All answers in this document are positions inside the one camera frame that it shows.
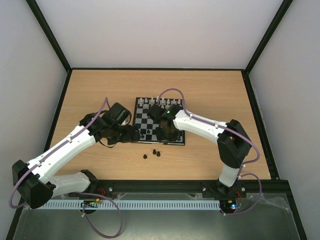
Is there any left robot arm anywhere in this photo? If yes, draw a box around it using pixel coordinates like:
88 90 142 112
12 102 140 209

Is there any black and silver chessboard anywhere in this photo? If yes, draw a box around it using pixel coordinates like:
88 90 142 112
132 97 186 146

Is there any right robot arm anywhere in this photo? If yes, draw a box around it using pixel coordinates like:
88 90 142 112
147 104 252 196

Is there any black aluminium frame rail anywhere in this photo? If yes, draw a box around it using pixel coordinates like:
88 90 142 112
83 179 292 200

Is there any grey slotted cable duct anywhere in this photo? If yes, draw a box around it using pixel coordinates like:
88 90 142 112
39 199 221 211

